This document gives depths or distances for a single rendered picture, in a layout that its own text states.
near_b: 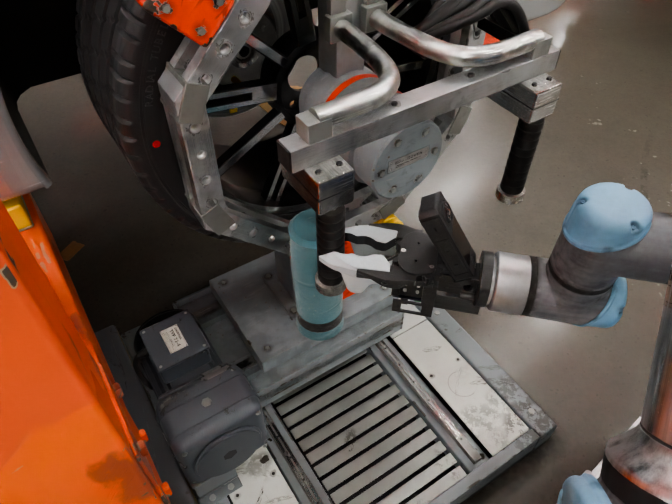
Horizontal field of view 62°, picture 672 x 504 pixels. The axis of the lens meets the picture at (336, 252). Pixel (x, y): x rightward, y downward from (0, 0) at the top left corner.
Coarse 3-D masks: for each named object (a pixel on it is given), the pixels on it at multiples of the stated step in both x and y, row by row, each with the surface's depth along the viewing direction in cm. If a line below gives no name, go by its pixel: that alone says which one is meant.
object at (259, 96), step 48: (288, 0) 82; (384, 0) 107; (432, 0) 94; (288, 48) 89; (384, 48) 113; (240, 96) 89; (288, 96) 98; (240, 144) 94; (240, 192) 102; (288, 192) 110
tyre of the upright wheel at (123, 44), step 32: (96, 0) 79; (128, 0) 71; (96, 32) 79; (128, 32) 71; (160, 32) 72; (96, 64) 81; (128, 64) 73; (160, 64) 75; (96, 96) 86; (128, 96) 75; (160, 96) 78; (128, 128) 78; (160, 128) 81; (128, 160) 84; (160, 160) 84; (160, 192) 88; (192, 224) 96
